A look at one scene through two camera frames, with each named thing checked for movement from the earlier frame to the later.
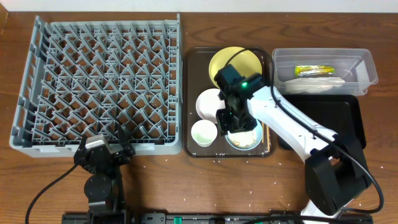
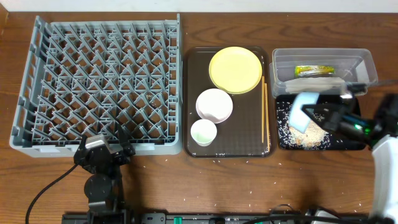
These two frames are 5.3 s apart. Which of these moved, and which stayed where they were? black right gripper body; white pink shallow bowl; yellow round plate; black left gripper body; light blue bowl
Moved: light blue bowl; black right gripper body
Stayed: black left gripper body; yellow round plate; white pink shallow bowl
